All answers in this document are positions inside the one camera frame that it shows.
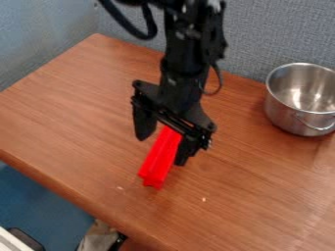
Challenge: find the white object at corner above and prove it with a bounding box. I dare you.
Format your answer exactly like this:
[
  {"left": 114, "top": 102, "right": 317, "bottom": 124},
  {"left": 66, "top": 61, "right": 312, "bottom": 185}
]
[{"left": 0, "top": 226, "right": 33, "bottom": 251}]

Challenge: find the crumpled beige cloth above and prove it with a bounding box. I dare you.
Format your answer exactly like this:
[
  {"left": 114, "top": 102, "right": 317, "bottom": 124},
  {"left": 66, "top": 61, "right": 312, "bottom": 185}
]
[{"left": 76, "top": 220, "right": 117, "bottom": 251}]

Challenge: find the metal pot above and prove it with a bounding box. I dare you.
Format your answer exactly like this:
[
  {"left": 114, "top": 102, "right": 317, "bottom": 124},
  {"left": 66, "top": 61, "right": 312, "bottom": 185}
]
[{"left": 264, "top": 63, "right": 335, "bottom": 137}]

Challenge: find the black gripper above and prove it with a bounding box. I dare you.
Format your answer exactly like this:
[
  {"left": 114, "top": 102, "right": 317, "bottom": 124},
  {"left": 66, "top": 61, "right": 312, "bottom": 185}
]
[{"left": 130, "top": 72, "right": 216, "bottom": 166}]

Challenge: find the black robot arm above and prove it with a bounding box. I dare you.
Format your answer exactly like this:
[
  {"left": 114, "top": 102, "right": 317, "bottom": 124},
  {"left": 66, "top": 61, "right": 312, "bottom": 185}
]
[{"left": 116, "top": 0, "right": 226, "bottom": 166}]

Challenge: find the red plastic block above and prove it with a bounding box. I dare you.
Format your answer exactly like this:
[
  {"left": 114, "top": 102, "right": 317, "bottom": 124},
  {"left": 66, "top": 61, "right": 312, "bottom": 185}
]
[{"left": 138, "top": 126, "right": 181, "bottom": 189}]

